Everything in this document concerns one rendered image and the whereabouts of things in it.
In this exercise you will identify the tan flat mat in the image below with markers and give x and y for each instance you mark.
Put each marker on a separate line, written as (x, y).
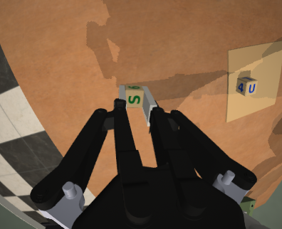
(262, 62)

